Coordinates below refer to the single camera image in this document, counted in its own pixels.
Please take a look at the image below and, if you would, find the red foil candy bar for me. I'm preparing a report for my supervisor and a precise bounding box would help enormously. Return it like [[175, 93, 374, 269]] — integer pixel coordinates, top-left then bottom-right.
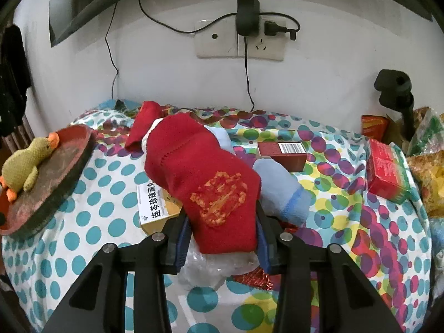
[[232, 267, 281, 291]]

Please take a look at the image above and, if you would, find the clear plastic bag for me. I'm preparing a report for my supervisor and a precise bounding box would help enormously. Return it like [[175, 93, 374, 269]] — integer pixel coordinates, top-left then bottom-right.
[[178, 237, 259, 290]]

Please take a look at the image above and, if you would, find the yellow medicine box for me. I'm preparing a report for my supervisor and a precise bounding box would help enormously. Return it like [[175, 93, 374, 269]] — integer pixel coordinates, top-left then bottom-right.
[[136, 181, 182, 235]]

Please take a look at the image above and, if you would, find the light blue sock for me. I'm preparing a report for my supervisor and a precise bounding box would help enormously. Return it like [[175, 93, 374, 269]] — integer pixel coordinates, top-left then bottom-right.
[[253, 159, 312, 226], [205, 125, 236, 155]]

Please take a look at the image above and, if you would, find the yellow knitted duck toy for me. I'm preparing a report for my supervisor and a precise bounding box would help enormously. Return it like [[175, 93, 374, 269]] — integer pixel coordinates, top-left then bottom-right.
[[1, 132, 59, 203]]

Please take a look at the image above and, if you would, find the red sock with gold print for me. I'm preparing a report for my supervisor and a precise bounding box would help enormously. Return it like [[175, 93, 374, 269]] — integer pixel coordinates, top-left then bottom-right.
[[145, 113, 261, 254]]

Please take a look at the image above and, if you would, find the polka dot table cloth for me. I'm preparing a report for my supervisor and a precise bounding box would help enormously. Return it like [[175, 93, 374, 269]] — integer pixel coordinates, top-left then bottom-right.
[[1, 101, 432, 332]]

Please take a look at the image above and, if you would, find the red green flat box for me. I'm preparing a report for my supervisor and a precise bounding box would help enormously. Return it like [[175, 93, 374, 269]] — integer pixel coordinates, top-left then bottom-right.
[[367, 139, 410, 204]]

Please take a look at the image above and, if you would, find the red round tray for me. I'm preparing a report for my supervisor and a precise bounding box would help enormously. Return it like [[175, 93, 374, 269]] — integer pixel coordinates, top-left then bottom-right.
[[1, 125, 94, 240]]

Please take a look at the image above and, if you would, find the yellow snack bag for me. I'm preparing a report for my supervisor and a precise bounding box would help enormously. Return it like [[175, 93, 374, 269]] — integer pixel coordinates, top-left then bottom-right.
[[407, 150, 444, 217]]

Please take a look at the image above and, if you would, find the dark red barcode box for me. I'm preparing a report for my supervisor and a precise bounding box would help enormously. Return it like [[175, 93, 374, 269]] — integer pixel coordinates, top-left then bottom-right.
[[257, 141, 307, 172]]

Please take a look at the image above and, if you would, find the red snack packet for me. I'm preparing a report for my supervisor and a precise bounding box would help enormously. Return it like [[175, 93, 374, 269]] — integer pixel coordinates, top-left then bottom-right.
[[360, 115, 389, 141]]

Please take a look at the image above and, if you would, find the green clear snack bag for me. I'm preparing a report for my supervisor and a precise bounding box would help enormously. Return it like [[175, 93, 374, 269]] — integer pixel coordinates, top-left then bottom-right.
[[407, 107, 443, 157]]

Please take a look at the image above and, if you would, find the black clamp stand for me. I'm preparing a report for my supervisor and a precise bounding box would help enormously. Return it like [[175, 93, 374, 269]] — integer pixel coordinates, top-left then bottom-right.
[[373, 69, 415, 141]]

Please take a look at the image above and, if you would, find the black hanging garment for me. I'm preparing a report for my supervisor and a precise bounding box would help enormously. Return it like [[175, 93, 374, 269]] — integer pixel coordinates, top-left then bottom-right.
[[1, 25, 32, 137]]

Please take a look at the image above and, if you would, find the black power adapter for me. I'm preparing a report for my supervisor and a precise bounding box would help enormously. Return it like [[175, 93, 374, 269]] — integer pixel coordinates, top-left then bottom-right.
[[236, 0, 260, 37]]

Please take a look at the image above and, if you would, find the black adapter cable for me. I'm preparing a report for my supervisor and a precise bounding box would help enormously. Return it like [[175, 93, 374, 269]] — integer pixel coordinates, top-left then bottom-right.
[[244, 36, 256, 112]]

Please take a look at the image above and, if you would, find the thin black television cable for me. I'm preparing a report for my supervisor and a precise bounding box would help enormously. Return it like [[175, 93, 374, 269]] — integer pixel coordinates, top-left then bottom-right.
[[104, 1, 120, 101]]

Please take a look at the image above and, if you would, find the black wall plug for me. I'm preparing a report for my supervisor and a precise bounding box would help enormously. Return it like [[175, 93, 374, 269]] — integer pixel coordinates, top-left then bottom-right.
[[263, 21, 298, 41]]

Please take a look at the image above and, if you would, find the white wall socket plate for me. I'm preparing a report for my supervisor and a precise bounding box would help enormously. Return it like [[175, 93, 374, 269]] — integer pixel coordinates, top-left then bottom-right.
[[194, 17, 289, 61]]

